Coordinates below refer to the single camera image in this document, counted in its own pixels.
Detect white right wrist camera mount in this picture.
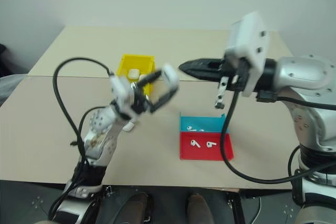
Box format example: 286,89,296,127
226,11,271,98

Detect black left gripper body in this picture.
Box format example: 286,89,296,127
128,82,155,114

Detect red plastic tray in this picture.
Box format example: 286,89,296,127
179,131,235,161

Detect dark brown rounded shape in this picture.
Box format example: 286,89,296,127
124,193,150,224
186,194,213,224

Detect dark grey background object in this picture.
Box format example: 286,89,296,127
0,43,27,106

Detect yellow plastic bin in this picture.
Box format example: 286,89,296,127
116,54,155,96

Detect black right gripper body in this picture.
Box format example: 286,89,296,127
214,55,253,109

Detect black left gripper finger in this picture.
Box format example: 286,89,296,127
136,70,165,88
149,87,179,114

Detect blue plastic tray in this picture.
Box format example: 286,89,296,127
179,112,229,133

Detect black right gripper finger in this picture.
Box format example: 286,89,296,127
181,68,224,81
178,58,224,70

